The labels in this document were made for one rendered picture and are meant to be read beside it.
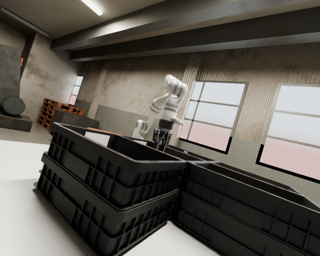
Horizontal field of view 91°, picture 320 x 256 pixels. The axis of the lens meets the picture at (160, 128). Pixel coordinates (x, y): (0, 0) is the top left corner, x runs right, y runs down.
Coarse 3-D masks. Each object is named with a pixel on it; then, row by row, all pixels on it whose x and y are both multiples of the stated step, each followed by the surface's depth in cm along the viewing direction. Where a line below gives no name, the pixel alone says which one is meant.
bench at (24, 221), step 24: (0, 144) 82; (24, 144) 93; (0, 168) 59; (24, 168) 65; (0, 192) 46; (24, 192) 50; (0, 216) 38; (24, 216) 40; (48, 216) 42; (0, 240) 32; (24, 240) 34; (48, 240) 35; (72, 240) 37; (144, 240) 45; (168, 240) 48; (192, 240) 51
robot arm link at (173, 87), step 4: (172, 80) 76; (176, 80) 85; (168, 84) 76; (172, 84) 75; (176, 84) 75; (180, 84) 76; (168, 88) 76; (172, 88) 75; (176, 88) 75; (180, 88) 76; (168, 92) 79; (172, 92) 77; (176, 92) 77
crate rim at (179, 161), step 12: (60, 132) 50; (72, 132) 46; (84, 144) 42; (96, 144) 40; (108, 156) 37; (120, 156) 35; (132, 168) 33; (144, 168) 36; (156, 168) 40; (168, 168) 46; (180, 168) 53
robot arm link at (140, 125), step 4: (140, 120) 125; (136, 124) 126; (140, 124) 123; (144, 124) 125; (136, 128) 125; (140, 128) 124; (144, 128) 125; (136, 132) 124; (132, 136) 127; (136, 136) 123; (140, 136) 125
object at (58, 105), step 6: (54, 102) 549; (42, 108) 584; (48, 108) 545; (54, 108) 513; (60, 108) 532; (66, 108) 634; (72, 108) 543; (78, 108) 560; (42, 114) 578; (48, 114) 537; (78, 114) 564; (42, 120) 551; (48, 120) 547; (42, 126) 538; (48, 126) 505
